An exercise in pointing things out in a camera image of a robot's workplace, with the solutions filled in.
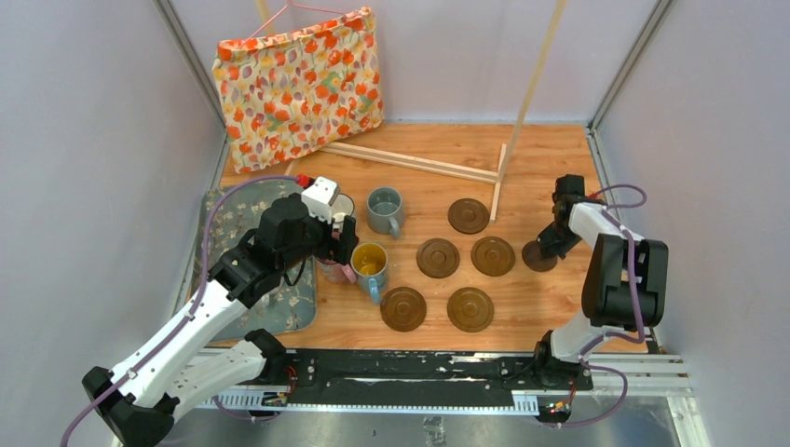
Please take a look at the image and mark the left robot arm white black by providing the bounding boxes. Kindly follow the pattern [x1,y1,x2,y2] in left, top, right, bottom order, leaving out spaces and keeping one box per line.
[82,185,359,446]

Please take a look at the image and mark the floral grey tray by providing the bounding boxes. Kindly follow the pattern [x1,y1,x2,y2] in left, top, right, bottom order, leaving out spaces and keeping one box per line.
[188,180,317,343]

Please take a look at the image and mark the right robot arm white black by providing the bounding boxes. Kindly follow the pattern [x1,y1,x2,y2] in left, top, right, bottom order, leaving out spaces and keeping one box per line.
[522,174,669,389]

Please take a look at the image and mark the pink wire hanger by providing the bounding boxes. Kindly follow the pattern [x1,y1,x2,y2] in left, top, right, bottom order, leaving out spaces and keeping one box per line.
[245,0,349,40]

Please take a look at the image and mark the pink mug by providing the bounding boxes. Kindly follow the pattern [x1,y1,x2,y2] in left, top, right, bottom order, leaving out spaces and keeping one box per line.
[316,258,357,284]

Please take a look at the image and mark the floral orange fabric bag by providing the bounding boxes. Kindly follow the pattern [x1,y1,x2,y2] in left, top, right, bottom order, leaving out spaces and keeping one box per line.
[211,7,384,173]

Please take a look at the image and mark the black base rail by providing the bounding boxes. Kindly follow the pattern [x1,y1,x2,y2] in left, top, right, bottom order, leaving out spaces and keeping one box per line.
[202,348,593,416]

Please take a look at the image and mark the blue mug yellow inside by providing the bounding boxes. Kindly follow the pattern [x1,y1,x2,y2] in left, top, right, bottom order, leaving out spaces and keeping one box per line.
[350,242,388,305]

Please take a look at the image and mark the small dark brown coaster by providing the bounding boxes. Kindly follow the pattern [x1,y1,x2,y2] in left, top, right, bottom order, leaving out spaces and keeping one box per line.
[521,240,558,273]

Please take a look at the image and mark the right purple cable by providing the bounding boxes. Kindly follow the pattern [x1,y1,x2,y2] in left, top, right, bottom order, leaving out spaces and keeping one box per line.
[537,183,648,430]

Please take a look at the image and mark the wooden rack frame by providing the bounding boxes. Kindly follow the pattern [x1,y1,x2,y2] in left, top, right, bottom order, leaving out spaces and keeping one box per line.
[255,0,567,224]

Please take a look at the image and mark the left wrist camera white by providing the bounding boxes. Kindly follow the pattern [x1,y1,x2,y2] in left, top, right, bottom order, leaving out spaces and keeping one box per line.
[301,176,340,224]

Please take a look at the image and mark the white grey mug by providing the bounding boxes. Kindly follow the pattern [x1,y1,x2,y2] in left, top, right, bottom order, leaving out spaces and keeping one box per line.
[332,194,356,224]

